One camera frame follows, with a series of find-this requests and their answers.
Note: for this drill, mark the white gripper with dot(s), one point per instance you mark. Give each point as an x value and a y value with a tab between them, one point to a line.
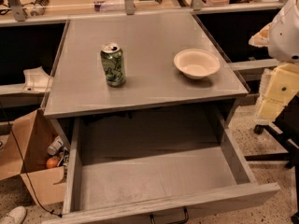
284	37

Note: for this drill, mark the green soda can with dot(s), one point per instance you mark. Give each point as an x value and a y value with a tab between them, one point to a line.
113	64

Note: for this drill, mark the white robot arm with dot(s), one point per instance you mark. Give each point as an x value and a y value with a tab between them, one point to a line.
284	39

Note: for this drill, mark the grey open top drawer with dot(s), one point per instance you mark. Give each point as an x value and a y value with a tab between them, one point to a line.
121	170

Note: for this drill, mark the black office chair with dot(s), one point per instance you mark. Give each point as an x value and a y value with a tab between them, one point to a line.
287	135

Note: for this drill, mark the white paper bowl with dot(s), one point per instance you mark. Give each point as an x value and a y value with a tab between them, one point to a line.
196	63

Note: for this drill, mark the grey cabinet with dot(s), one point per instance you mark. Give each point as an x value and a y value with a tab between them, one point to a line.
149	43

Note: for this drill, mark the white bottle in box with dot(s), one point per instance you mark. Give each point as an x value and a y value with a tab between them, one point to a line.
55	146

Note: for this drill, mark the orange fruit in box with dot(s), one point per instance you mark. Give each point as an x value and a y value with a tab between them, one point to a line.
52	162

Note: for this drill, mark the white curved plastic part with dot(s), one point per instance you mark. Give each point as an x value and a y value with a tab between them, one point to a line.
36	80

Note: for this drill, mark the black white handheld device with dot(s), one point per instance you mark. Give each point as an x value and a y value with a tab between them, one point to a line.
39	7

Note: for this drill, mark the brown cardboard box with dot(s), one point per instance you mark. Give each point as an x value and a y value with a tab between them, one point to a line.
25	154

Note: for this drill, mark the white shoe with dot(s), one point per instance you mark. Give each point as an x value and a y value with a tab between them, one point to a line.
15	216

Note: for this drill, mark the black drawer handle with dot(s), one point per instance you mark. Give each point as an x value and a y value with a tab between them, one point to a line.
171	216

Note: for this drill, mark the grey metal bracket left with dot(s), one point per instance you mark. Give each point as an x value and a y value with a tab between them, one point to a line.
17	9

